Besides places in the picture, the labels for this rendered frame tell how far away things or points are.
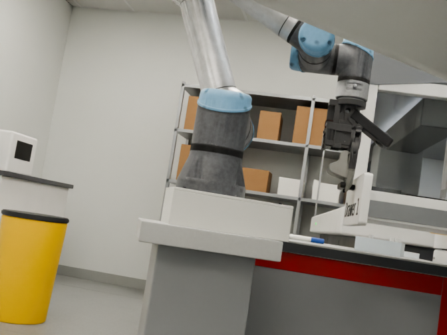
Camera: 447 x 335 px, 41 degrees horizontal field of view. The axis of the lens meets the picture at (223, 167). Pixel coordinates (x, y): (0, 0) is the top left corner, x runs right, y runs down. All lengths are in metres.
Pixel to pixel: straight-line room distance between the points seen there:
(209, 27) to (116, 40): 5.01
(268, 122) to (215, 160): 4.18
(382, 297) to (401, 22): 1.12
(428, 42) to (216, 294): 0.80
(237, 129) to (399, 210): 0.38
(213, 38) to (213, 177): 0.39
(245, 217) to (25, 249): 2.65
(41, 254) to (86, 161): 2.64
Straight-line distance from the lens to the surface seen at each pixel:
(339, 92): 1.42
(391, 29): 0.48
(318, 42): 1.28
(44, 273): 3.79
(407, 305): 1.56
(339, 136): 1.39
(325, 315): 1.53
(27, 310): 3.81
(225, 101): 1.25
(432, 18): 0.50
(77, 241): 6.25
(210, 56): 1.44
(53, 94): 6.49
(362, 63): 1.43
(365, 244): 1.68
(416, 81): 2.32
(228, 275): 1.20
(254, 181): 5.38
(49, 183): 5.06
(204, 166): 1.23
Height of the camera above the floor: 0.78
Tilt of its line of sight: 5 degrees up
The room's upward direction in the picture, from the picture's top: 9 degrees clockwise
